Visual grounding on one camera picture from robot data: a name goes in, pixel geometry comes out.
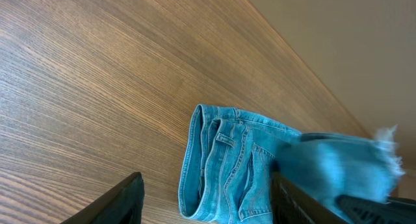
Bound light blue denim jeans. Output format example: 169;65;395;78
178;104;403;223

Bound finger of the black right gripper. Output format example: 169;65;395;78
336;195;415;224

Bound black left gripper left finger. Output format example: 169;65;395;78
62;172;145;224

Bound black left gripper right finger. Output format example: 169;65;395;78
270;171;346;224

